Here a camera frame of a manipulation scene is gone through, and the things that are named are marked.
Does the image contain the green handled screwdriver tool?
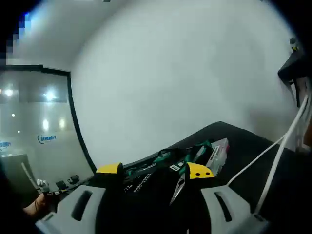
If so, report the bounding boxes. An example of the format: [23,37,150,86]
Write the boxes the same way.
[125,163,158,176]

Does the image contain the needle-nose pliers tool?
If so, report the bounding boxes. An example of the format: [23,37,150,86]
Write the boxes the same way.
[169,143,212,205]

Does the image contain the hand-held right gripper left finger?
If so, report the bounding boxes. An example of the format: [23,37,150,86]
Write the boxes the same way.
[35,161,124,234]

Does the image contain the small grey yellow device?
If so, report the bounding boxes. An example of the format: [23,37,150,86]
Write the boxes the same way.
[289,37,300,53]

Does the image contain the screwdriver bit set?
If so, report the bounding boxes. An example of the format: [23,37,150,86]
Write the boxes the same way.
[123,172,154,194]

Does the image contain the large black monitor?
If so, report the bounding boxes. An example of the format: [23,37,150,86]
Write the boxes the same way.
[277,52,312,82]

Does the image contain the green black handled pliers tool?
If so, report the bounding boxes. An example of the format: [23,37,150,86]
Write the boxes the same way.
[153,149,173,164]

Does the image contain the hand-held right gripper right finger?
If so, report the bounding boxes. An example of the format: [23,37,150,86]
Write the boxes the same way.
[182,161,272,234]

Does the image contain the green-handled tools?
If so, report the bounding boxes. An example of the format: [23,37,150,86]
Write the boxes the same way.
[121,137,231,203]

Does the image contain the clear plastic screw box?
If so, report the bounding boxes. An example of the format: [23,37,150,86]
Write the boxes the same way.
[206,137,230,176]

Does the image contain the person's left hand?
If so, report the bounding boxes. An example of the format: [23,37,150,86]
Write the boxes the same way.
[38,192,60,214]

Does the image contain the white cable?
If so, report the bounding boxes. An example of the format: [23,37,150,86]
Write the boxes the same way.
[228,96,308,187]
[252,95,310,217]

